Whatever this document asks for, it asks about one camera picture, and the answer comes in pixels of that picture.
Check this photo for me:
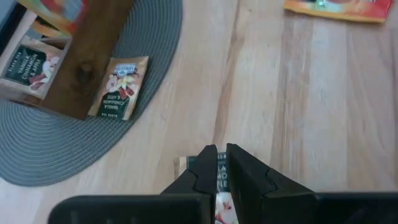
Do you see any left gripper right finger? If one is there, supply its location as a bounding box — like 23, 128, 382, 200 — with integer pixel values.
226, 142, 398, 224

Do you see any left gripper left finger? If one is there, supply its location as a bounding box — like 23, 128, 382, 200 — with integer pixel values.
47, 144, 219, 224

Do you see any beige vanilla cinnamon tea bag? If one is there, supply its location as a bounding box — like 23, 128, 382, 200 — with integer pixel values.
0, 35, 65, 101
173, 151, 239, 224
87, 55, 150, 121

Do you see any yellow fruit tea bag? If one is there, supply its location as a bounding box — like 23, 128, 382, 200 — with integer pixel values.
17, 0, 90, 35
29, 18, 71, 40
282, 0, 394, 24

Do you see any grey round woven placemat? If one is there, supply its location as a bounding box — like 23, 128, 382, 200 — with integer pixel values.
0, 0, 184, 187

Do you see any wooden compartment tray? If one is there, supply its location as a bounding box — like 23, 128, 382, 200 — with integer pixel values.
0, 0, 136, 121

